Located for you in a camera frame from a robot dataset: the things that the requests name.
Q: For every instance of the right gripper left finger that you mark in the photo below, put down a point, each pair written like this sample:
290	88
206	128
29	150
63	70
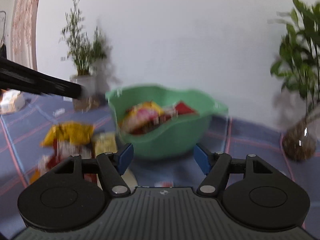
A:
111	167

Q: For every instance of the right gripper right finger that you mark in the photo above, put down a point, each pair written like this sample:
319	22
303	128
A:
215	167

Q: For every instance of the dark red teapot print bag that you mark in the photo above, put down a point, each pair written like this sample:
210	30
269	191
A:
182	109

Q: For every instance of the beige snack packet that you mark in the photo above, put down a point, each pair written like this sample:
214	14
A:
104	143

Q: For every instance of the white tissue box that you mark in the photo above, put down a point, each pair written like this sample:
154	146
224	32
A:
12	101

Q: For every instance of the pink patterned curtain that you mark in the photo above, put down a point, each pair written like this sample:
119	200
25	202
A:
23	33

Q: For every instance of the yellow chips bag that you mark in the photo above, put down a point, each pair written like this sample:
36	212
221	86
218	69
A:
73	132

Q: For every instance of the yellow pink snack packet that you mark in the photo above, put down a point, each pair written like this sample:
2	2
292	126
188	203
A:
139	115

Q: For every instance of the blue plaid tablecloth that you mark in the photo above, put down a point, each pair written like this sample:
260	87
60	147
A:
23	131

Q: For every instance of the red white snack bag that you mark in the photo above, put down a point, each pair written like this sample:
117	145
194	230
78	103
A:
62	150

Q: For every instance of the green plastic basin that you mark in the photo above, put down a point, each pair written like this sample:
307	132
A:
176	136

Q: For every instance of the bamboo plant in glass jar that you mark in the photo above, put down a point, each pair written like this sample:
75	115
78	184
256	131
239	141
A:
89	56

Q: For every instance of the leafy plant in glass vase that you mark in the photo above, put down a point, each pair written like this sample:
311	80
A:
298	68

